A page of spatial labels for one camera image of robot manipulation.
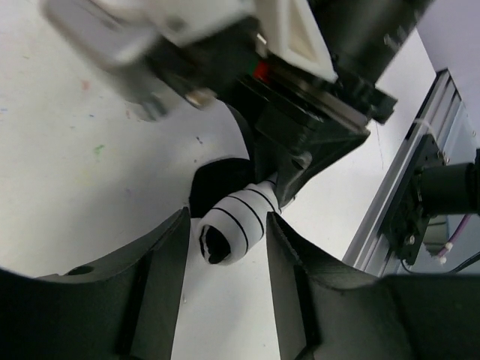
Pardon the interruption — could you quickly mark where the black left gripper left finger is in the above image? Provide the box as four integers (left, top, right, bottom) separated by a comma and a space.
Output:
1, 208, 191, 359

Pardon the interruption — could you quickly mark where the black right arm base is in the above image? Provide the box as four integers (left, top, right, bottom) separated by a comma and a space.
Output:
382, 135, 479, 266

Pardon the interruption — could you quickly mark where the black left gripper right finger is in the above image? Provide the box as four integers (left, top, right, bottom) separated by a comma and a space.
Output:
266, 213, 479, 359

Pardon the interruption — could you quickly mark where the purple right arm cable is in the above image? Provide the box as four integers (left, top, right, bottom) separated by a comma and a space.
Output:
438, 215, 473, 263

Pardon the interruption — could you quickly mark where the aluminium front rail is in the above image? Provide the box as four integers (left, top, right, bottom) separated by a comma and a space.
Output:
343, 69, 479, 276

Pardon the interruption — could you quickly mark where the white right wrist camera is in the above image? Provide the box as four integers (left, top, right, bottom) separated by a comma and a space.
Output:
40, 1, 338, 122

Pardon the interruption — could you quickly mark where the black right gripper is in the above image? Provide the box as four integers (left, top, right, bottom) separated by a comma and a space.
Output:
149, 18, 397, 206

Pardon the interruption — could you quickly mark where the white black striped sock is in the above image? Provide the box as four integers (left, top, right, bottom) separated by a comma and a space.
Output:
189, 157, 282, 266

